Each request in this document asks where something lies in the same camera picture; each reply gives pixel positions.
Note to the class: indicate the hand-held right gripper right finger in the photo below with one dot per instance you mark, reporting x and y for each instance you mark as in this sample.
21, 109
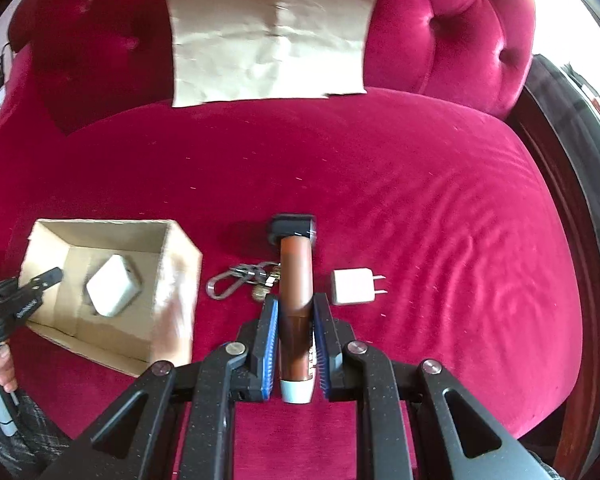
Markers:
321, 345

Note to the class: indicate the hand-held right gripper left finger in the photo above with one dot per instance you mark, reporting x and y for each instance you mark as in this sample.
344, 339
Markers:
270, 345

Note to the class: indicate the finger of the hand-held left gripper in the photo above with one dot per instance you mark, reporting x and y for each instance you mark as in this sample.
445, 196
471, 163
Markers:
35, 290

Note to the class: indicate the brown tube with light-blue cap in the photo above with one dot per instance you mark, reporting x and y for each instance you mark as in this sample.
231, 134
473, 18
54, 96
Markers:
295, 285

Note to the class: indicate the small white charger plug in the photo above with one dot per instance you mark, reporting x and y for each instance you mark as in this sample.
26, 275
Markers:
350, 286

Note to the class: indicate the large white power adapter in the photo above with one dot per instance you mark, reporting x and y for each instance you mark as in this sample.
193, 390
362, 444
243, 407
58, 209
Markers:
112, 292

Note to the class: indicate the cardboard box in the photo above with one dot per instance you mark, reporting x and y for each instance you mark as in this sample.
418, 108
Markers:
170, 305

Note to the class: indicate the black plug adapter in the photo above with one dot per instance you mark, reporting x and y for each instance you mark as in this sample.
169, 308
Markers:
292, 225

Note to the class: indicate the grey plaid trousers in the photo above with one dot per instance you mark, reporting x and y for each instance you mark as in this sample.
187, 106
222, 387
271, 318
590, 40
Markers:
25, 440

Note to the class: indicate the red velvet armchair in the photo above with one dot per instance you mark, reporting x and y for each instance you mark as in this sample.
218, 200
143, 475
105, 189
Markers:
380, 170

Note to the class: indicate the dark wooden furniture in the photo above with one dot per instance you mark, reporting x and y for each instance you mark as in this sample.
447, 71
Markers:
570, 210

